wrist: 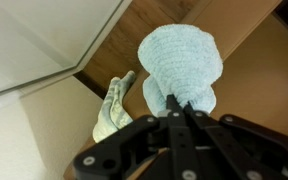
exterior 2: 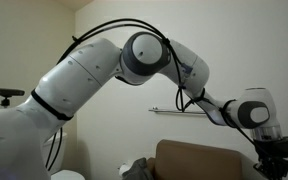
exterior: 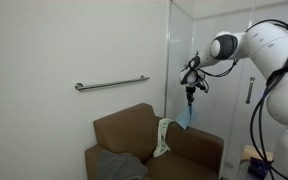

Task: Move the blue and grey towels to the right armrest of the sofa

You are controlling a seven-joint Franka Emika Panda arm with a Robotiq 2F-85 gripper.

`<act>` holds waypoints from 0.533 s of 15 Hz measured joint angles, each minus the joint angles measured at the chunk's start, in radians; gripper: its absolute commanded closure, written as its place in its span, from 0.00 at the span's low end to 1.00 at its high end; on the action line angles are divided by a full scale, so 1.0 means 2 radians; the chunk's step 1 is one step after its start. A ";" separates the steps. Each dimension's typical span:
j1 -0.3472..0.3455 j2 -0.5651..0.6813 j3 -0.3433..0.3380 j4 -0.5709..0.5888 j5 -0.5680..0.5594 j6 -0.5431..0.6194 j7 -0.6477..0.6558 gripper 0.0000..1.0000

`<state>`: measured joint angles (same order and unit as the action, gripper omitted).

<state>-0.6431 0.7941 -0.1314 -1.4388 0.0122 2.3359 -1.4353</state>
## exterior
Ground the light blue towel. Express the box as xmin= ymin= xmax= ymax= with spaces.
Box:
xmin=175 ymin=104 xmax=199 ymax=131

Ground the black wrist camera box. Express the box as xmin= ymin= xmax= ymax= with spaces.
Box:
xmin=195 ymin=79 xmax=209 ymax=94

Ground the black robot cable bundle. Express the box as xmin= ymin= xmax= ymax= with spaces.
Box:
xmin=183 ymin=18 xmax=288 ymax=180

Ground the white blue patterned towel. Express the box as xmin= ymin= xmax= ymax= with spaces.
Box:
xmin=152 ymin=117 xmax=175 ymax=159

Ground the metal shower door handle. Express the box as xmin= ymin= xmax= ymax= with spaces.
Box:
xmin=245 ymin=76 xmax=256 ymax=105

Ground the metal wall grab bar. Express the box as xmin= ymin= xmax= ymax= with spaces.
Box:
xmin=74 ymin=74 xmax=151 ymax=92

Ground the dark blue box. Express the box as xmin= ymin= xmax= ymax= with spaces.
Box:
xmin=246 ymin=156 xmax=272 ymax=180

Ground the glass shower door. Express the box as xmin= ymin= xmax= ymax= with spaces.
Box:
xmin=164 ymin=0 xmax=288 ymax=180

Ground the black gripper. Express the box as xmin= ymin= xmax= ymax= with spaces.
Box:
xmin=185 ymin=85 xmax=196 ymax=108

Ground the grey terry towel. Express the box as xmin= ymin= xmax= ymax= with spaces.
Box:
xmin=96 ymin=149 xmax=149 ymax=180

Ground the cardboard box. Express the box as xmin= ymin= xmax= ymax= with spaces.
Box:
xmin=84 ymin=102 xmax=225 ymax=180

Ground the small wooden stool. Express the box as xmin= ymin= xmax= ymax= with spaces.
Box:
xmin=239 ymin=144 xmax=275 ymax=165

